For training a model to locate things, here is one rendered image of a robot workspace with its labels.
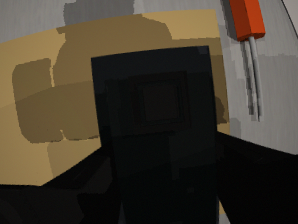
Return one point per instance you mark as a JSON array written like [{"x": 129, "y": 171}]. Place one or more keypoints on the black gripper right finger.
[{"x": 255, "y": 184}]

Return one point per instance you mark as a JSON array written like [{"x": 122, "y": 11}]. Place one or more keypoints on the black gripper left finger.
[{"x": 88, "y": 193}]

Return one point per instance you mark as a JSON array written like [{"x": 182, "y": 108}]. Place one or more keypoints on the orange-handled awl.
[{"x": 249, "y": 26}]

